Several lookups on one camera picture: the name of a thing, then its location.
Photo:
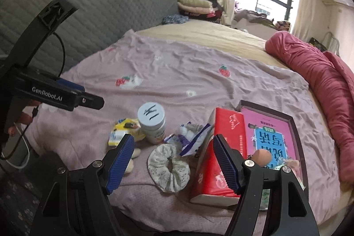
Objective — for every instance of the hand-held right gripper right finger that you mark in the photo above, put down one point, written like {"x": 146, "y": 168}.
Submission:
{"x": 225, "y": 161}

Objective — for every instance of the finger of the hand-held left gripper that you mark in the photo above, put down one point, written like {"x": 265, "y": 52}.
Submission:
{"x": 91, "y": 102}
{"x": 69, "y": 85}

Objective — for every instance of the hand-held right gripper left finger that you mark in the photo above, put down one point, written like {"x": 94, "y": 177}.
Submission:
{"x": 121, "y": 164}

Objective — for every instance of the brown toy egg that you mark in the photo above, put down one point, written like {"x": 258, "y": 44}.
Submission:
{"x": 262, "y": 157}

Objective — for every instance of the person's left hand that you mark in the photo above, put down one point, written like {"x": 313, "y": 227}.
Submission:
{"x": 23, "y": 117}

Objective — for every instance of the cream plush toy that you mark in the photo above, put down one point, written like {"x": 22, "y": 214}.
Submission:
{"x": 136, "y": 153}

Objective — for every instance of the yellow snack packet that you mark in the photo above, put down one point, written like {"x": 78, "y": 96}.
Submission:
{"x": 119, "y": 136}

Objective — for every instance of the pink children's book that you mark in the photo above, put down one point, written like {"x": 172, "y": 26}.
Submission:
{"x": 249, "y": 136}

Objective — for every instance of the red tissue box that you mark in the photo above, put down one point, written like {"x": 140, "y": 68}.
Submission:
{"x": 229, "y": 125}

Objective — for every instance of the blue white plastic bag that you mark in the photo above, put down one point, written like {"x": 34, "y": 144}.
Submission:
{"x": 193, "y": 142}

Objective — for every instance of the pale floral scrunchie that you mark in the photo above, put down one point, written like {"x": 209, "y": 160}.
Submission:
{"x": 160, "y": 158}

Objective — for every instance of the white jar with lid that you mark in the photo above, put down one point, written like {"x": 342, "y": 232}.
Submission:
{"x": 152, "y": 128}

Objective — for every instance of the pink strawberry print bedsheet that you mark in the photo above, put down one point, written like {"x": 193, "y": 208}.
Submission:
{"x": 193, "y": 81}

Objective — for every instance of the grey quilted headboard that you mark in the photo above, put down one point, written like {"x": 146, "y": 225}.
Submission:
{"x": 110, "y": 9}

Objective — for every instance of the dark blue patterned cloth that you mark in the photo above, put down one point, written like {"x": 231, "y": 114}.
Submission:
{"x": 174, "y": 19}

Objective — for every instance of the beige bed sheet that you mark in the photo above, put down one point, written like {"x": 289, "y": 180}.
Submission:
{"x": 215, "y": 37}

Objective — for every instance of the rose pink quilt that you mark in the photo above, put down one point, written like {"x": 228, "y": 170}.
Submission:
{"x": 318, "y": 70}

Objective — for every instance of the stack of folded blankets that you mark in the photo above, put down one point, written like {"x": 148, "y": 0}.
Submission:
{"x": 193, "y": 5}

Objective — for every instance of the pile of mixed clothes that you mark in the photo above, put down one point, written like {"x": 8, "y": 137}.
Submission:
{"x": 257, "y": 17}

